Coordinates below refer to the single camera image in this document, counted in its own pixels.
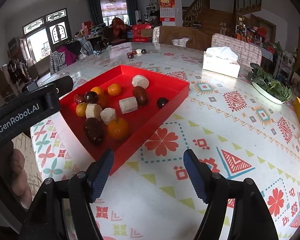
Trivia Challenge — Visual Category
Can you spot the red wall calendar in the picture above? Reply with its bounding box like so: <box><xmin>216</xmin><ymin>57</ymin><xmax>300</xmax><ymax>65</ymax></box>
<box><xmin>159</xmin><ymin>0</ymin><xmax>175</xmax><ymax>22</ymax></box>

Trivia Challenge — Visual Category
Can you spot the bare left hand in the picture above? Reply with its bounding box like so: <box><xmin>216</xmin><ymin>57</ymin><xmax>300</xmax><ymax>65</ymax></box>
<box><xmin>0</xmin><ymin>140</ymin><xmax>32</xmax><ymax>215</ymax></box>

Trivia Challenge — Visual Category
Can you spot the small dark fruits cluster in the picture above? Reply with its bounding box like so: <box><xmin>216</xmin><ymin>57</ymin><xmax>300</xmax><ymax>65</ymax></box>
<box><xmin>126</xmin><ymin>49</ymin><xmax>147</xmax><ymax>59</ymax></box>

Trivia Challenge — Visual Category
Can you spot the dark red jujube date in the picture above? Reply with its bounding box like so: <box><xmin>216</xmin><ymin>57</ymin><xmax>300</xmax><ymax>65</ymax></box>
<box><xmin>133</xmin><ymin>86</ymin><xmax>148</xmax><ymax>105</ymax></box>
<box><xmin>84</xmin><ymin>118</ymin><xmax>104</xmax><ymax>145</ymax></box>

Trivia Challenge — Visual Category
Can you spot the red gift box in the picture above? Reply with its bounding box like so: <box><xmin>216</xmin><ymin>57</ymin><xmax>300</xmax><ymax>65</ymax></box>
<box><xmin>132</xmin><ymin>23</ymin><xmax>153</xmax><ymax>42</ymax></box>

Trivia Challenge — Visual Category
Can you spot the white tissue box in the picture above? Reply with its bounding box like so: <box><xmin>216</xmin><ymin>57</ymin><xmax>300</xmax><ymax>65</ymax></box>
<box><xmin>203</xmin><ymin>47</ymin><xmax>241</xmax><ymax>78</ymax></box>

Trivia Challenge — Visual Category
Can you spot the plate of green vegetables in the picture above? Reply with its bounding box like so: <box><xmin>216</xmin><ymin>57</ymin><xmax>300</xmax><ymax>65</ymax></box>
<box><xmin>248</xmin><ymin>63</ymin><xmax>292</xmax><ymax>104</ymax></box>

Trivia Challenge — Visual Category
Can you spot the white patterned chair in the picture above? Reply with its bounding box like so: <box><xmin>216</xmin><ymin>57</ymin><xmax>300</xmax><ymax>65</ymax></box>
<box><xmin>211</xmin><ymin>33</ymin><xmax>262</xmax><ymax>67</ymax></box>

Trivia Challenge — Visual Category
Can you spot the orange mandarin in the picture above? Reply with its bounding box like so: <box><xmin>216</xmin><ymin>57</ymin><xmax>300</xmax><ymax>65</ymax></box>
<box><xmin>107</xmin><ymin>83</ymin><xmax>121</xmax><ymax>96</ymax></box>
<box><xmin>108</xmin><ymin>118</ymin><xmax>129</xmax><ymax>141</ymax></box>
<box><xmin>76</xmin><ymin>102</ymin><xmax>88</xmax><ymax>117</ymax></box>
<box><xmin>91</xmin><ymin>87</ymin><xmax>104</xmax><ymax>95</ymax></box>

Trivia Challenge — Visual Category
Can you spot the dark round fruit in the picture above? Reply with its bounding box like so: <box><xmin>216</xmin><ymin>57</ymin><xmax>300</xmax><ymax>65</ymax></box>
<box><xmin>84</xmin><ymin>91</ymin><xmax>98</xmax><ymax>103</ymax></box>
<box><xmin>157</xmin><ymin>97</ymin><xmax>169</xmax><ymax>109</ymax></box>

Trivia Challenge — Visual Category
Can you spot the brown covered chair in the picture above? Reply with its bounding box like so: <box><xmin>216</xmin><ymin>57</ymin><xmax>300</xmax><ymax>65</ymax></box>
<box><xmin>152</xmin><ymin>26</ymin><xmax>209</xmax><ymax>51</ymax></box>

